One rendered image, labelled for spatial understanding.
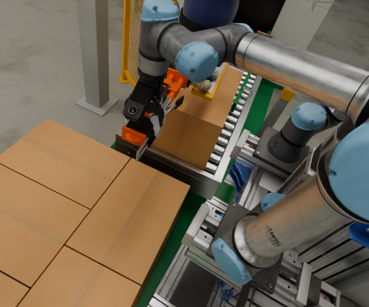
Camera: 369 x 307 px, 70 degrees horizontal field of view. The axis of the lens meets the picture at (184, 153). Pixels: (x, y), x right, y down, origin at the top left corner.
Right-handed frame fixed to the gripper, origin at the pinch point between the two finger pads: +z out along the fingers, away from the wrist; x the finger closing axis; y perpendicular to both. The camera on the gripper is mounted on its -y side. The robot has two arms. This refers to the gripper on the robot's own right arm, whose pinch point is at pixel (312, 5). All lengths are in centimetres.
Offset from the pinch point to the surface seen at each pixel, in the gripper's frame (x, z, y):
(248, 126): 113, 152, 0
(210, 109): -12, 57, -21
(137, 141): -78, 27, -24
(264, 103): 167, 152, 4
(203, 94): -29, 39, -23
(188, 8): -23.2, 10.3, -40.3
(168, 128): -24, 72, -36
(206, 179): -25, 94, -6
